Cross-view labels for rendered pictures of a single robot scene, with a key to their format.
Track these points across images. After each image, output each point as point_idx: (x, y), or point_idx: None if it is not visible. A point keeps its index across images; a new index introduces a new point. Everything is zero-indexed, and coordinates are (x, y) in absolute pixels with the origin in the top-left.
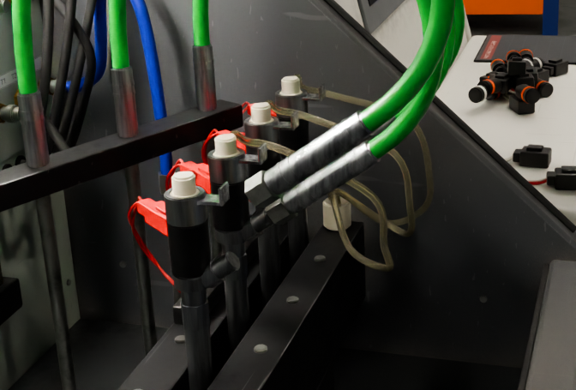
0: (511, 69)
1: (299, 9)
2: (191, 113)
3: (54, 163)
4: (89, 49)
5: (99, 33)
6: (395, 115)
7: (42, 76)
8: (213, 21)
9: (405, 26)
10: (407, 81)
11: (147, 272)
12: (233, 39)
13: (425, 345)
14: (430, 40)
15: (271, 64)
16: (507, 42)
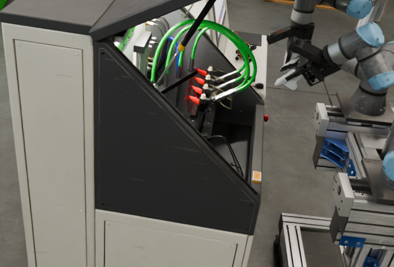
0: None
1: (210, 50)
2: (188, 71)
3: (168, 85)
4: (166, 56)
5: (165, 50)
6: (235, 80)
7: (158, 63)
8: (190, 49)
9: (221, 39)
10: (247, 85)
11: (177, 104)
12: (194, 54)
13: (227, 120)
14: (251, 80)
15: (202, 60)
16: (239, 34)
